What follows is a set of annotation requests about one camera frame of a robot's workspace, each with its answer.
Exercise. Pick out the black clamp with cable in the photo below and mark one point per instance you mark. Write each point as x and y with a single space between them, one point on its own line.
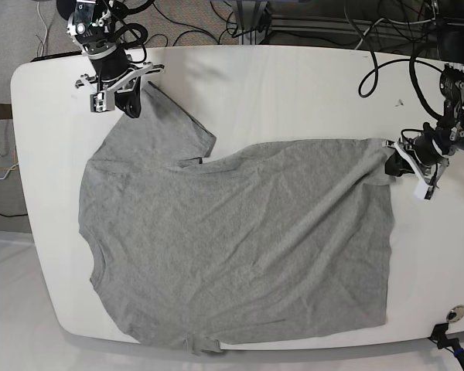
442 341

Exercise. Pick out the grey t-shirt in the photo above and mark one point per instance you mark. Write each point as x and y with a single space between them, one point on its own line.
278 241

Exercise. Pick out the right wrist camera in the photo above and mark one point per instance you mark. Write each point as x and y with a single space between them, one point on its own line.
102 101

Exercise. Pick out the silver table grommet right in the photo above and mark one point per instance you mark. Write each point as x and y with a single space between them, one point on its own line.
455 314

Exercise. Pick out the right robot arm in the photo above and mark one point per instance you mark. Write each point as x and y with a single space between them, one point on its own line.
97 26

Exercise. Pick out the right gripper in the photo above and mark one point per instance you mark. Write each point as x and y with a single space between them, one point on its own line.
115 70

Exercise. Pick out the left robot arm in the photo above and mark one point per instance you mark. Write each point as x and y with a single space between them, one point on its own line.
448 22

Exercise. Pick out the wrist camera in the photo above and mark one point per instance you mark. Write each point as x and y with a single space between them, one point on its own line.
102 101
424 191

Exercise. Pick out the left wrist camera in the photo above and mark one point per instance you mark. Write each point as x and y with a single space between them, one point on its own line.
424 191

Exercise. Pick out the dark blue round object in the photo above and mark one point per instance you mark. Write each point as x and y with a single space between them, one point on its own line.
65 8

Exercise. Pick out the metal table leg frame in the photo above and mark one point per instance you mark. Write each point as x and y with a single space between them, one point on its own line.
252 21

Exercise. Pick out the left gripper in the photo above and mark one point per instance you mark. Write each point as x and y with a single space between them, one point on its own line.
421 156

